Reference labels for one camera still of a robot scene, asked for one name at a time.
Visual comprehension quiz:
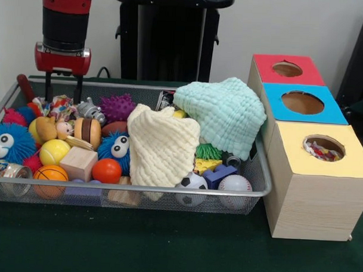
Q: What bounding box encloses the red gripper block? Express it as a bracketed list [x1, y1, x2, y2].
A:
[32, 41, 92, 106]

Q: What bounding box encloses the multicolour patterned cloth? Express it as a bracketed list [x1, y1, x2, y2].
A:
[31, 94, 80, 122]

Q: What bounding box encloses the cream waffle cloth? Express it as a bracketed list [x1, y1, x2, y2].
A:
[125, 103, 203, 188]

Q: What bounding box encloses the mint waffle cloth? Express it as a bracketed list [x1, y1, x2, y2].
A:
[171, 75, 269, 162]

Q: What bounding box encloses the colourful polka dot cloth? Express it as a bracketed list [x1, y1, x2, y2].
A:
[302, 139, 345, 162]

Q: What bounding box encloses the shallow clear mesh bin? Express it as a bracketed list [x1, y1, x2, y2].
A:
[0, 75, 276, 216]

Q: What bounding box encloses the wooden box with three holes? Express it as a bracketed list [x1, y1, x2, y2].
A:
[241, 53, 363, 242]

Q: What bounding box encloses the toy hamburger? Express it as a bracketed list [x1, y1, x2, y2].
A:
[73, 117, 102, 150]

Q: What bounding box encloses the yellow tennis ball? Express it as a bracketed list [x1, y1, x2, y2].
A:
[39, 138, 72, 167]

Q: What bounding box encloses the blue spiky ball with eyes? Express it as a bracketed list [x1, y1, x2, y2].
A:
[0, 122, 38, 167]

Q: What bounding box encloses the pale wooden cube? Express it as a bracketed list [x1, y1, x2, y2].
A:
[59, 146, 99, 183]

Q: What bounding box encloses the small blue spiky eyed ball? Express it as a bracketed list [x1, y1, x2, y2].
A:
[96, 130, 132, 176]

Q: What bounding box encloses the small orange basketball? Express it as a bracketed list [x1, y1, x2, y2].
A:
[32, 163, 70, 200]

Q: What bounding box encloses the orange red smooth ball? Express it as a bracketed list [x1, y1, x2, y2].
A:
[92, 157, 123, 185]

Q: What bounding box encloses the dark green table cloth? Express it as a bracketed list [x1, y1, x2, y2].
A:
[0, 72, 363, 272]

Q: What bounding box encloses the white baseball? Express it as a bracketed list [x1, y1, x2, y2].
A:
[216, 173, 254, 211]

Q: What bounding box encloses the neighbouring green covered table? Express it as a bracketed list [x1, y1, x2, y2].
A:
[341, 93, 363, 137]

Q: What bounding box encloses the black looped cable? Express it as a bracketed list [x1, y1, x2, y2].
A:
[97, 66, 114, 79]

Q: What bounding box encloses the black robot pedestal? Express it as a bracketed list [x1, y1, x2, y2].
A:
[107, 0, 236, 84]

